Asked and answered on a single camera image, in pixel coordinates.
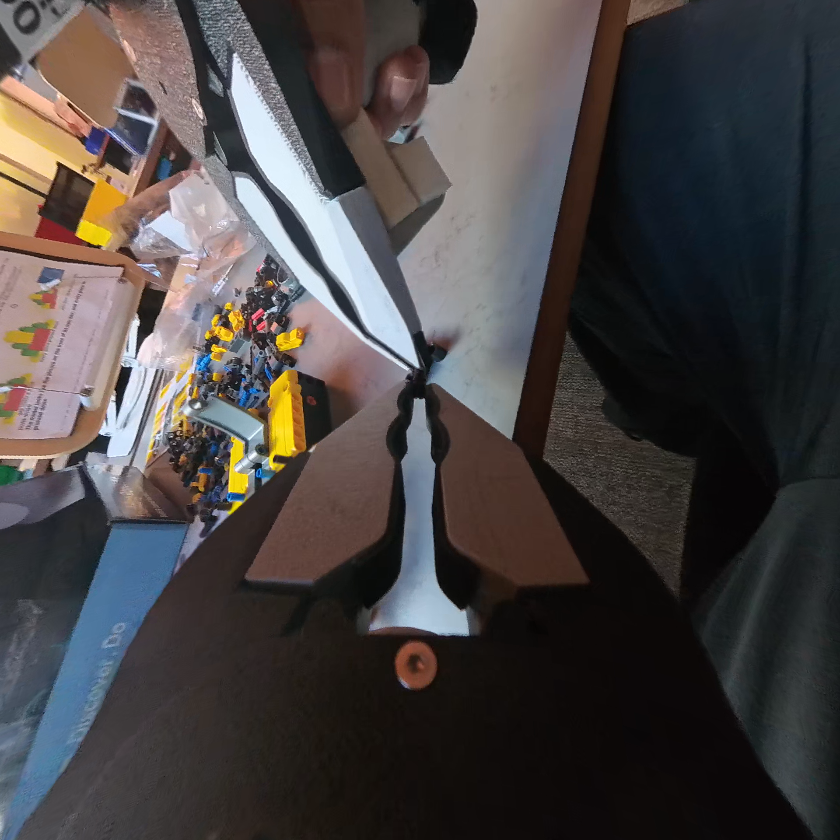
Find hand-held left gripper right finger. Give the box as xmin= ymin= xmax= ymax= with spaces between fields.
xmin=427 ymin=384 xmax=590 ymax=588

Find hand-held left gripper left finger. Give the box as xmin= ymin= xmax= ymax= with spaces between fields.
xmin=244 ymin=382 xmax=404 ymax=586

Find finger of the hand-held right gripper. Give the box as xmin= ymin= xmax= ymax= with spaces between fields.
xmin=231 ymin=54 xmax=429 ymax=370
xmin=231 ymin=176 xmax=419 ymax=376

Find pile of small brick parts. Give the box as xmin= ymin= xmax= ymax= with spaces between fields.
xmin=163 ymin=255 xmax=311 ymax=521

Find yellow toy brick vehicle model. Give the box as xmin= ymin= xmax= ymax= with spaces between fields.
xmin=179 ymin=369 xmax=330 ymax=501

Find black connector brick piece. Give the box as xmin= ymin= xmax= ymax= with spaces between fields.
xmin=406 ymin=340 xmax=448 ymax=396

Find grey desk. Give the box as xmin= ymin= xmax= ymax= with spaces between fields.
xmin=98 ymin=0 xmax=632 ymax=635

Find person's right hand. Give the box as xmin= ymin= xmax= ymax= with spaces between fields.
xmin=294 ymin=0 xmax=433 ymax=143

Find clear plastic bag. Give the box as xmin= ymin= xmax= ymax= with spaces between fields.
xmin=136 ymin=261 xmax=219 ymax=370
xmin=123 ymin=169 xmax=258 ymax=284

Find stack of large bricks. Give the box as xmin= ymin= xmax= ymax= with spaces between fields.
xmin=35 ymin=163 xmax=130 ymax=252

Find yellow sticker sheet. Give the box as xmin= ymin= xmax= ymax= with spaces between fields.
xmin=150 ymin=366 xmax=193 ymax=455

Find white stand base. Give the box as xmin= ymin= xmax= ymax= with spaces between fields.
xmin=104 ymin=366 xmax=160 ymax=462

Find dark blue cardboard box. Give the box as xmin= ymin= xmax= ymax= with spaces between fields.
xmin=0 ymin=461 xmax=193 ymax=840

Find wooden display board with sheet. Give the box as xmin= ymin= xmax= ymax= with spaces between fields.
xmin=0 ymin=230 xmax=147 ymax=462

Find person's grey trouser legs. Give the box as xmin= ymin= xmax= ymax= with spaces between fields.
xmin=567 ymin=0 xmax=840 ymax=488

